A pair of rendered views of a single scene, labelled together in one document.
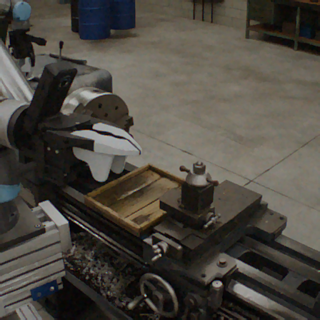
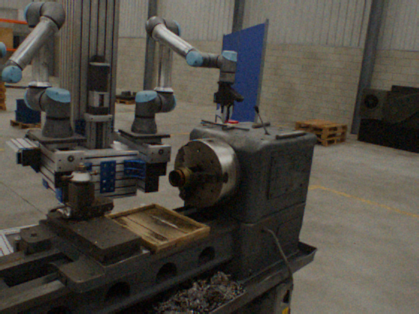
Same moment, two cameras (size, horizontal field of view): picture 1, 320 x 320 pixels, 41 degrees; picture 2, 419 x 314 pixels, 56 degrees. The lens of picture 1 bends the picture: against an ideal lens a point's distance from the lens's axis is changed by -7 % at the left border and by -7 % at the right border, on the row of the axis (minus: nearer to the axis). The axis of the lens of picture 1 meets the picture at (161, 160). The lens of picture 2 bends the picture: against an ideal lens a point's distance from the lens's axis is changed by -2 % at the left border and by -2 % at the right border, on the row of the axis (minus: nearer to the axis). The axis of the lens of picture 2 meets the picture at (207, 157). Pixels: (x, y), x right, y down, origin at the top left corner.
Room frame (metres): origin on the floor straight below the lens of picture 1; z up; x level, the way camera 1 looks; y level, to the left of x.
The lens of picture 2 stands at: (1.62, -1.54, 1.58)
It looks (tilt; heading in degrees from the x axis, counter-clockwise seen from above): 13 degrees down; 88
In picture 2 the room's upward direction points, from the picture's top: 5 degrees clockwise
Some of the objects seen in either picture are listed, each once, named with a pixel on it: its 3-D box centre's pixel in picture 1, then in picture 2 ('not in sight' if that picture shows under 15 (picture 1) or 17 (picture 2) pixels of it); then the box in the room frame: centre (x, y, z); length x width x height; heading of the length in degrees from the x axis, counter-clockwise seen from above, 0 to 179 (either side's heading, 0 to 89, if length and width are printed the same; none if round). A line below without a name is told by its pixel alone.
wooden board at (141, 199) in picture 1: (144, 196); (156, 225); (1.47, 0.06, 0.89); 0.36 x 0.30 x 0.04; 137
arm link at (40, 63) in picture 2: not in sight; (40, 57); (0.80, 0.52, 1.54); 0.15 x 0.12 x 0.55; 148
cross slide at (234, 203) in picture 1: (208, 217); (88, 227); (1.24, -0.16, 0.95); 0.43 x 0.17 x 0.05; 137
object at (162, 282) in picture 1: (173, 296); not in sight; (1.07, -0.04, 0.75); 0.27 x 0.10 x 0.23; 47
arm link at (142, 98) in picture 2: not in sight; (146, 102); (1.31, 0.75, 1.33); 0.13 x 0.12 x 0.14; 51
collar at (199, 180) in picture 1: (198, 175); (80, 175); (1.20, -0.11, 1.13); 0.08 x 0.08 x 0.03
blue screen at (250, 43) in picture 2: not in sight; (234, 84); (2.31, 7.07, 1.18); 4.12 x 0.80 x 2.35; 97
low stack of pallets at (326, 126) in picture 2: not in sight; (320, 131); (4.57, 7.93, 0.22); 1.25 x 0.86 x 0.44; 48
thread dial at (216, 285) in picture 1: (215, 294); (19, 249); (0.98, -0.16, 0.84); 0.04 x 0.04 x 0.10; 47
